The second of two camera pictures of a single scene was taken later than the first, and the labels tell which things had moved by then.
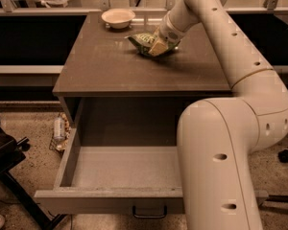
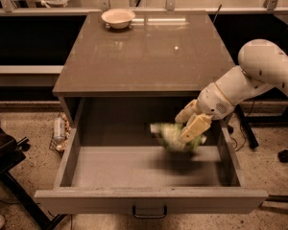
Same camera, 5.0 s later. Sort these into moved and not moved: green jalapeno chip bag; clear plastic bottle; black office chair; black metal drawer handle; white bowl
Moved: green jalapeno chip bag
Not moved: black metal drawer handle; white bowl; clear plastic bottle; black office chair
